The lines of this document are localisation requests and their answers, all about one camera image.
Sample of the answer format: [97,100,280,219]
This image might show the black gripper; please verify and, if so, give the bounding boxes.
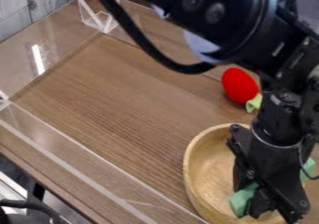
[225,123,319,224]

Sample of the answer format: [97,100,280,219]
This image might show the light wooden bowl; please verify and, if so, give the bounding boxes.
[182,123,285,224]

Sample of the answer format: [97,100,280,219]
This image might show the green foam block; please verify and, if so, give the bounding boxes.
[228,158,316,218]

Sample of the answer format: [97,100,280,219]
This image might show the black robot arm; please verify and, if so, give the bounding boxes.
[100,0,319,224]

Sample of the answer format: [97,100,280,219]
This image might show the red plush strawberry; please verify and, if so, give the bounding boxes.
[221,68,262,113]

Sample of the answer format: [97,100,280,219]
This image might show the black metal table leg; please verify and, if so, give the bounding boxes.
[26,180,72,224]

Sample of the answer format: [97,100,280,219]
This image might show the clear acrylic tray wall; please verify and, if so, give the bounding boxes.
[0,91,202,224]

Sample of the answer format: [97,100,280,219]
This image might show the black cable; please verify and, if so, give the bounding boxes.
[0,199,64,224]

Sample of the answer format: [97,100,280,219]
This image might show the clear acrylic corner bracket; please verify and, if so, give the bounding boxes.
[77,0,120,34]

